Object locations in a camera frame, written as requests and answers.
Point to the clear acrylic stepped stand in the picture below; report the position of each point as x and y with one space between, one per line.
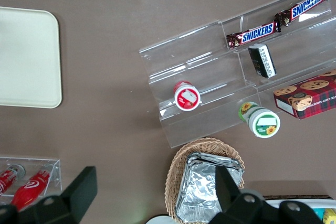
309 43
189 56

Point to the green sunflower yogurt cup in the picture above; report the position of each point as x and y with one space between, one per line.
263 124

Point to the oval tan wicker basket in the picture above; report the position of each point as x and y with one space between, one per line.
174 171

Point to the red tartan cookie box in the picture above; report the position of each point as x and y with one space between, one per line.
315 95

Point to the clear acrylic bottle rack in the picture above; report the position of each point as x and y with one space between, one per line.
56 163

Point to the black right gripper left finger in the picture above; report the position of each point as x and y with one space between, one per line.
81 190

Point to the yellow snack packet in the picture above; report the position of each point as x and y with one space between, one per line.
330 216

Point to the red strawberry yogurt cup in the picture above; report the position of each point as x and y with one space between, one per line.
187 98

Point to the stacked aluminium foil trays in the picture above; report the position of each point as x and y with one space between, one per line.
199 187

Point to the snickers chocolate bar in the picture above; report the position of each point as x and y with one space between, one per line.
305 5
256 35

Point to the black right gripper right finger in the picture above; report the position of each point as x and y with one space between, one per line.
227 190

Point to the teal snack packet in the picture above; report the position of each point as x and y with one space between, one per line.
318 213

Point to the small black box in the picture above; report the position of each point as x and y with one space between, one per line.
262 61

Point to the cream plastic serving tray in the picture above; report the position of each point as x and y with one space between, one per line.
26 58

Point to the red cola bottle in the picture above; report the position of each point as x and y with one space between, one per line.
8 180
30 188

